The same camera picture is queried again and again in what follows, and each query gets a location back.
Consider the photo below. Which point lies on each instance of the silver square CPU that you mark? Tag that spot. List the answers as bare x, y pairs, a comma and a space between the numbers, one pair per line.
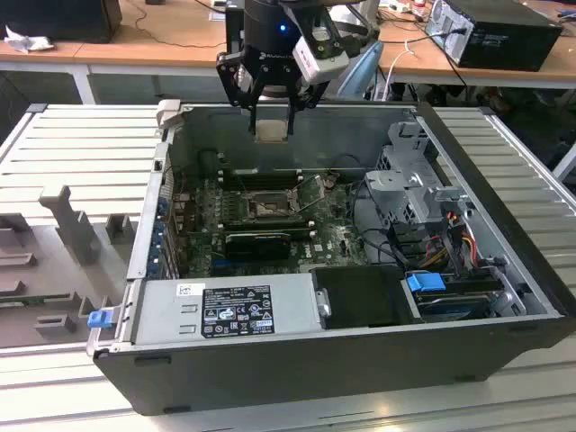
271, 131

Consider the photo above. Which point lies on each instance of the green motherboard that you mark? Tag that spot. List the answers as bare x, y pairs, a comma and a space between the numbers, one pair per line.
333, 243

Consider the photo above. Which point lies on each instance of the wooden desk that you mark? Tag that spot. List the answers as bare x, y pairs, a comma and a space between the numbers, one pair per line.
171, 51

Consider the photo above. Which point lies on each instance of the crumpled white paper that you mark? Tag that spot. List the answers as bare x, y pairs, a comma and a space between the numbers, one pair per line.
27, 41

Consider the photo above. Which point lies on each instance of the black open PC case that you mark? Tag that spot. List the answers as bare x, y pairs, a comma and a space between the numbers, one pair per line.
315, 378

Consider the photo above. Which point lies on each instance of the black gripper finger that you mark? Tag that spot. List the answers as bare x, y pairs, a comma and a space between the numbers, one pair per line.
306, 99
234, 85

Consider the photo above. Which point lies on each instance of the pale blue teach pendant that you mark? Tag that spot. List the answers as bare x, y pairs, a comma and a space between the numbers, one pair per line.
362, 72

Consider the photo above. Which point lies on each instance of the large black box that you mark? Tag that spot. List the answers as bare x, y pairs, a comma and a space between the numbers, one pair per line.
58, 20

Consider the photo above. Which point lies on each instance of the CPU socket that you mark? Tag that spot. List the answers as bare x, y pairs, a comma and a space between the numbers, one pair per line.
265, 206

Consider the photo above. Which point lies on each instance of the white table leg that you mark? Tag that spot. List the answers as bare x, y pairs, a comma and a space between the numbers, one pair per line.
566, 159

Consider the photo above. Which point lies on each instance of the silver metal drive cage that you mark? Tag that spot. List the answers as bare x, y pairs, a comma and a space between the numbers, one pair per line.
405, 189

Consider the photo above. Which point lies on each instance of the black desktop computer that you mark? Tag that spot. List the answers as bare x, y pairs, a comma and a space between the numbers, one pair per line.
504, 42

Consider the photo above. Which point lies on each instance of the blue disk carrier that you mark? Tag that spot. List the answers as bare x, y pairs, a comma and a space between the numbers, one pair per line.
425, 283

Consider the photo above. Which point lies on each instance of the grey case release latch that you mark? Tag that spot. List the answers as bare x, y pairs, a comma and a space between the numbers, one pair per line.
167, 114

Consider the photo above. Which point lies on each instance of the black RAM stick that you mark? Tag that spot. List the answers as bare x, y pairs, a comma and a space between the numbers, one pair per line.
265, 176
301, 232

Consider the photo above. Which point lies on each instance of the round coin battery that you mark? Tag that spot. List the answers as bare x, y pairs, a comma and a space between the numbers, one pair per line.
331, 181

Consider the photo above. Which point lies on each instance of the black graphics card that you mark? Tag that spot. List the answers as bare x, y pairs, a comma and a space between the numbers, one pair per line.
256, 246

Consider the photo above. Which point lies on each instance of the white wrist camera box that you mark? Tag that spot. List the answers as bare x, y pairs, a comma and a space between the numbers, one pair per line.
320, 56

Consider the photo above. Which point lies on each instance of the green circuit board strip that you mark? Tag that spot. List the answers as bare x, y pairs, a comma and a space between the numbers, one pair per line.
27, 299

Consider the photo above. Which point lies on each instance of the small black box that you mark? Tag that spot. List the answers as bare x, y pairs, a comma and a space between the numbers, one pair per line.
234, 31

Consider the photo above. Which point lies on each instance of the grey parts rack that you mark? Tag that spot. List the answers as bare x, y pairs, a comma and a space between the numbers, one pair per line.
54, 265

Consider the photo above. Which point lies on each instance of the grey power supply unit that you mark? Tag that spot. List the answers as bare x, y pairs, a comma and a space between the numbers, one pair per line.
157, 315

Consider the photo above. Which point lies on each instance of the blue plastic latch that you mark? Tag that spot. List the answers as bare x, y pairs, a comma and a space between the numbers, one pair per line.
99, 319

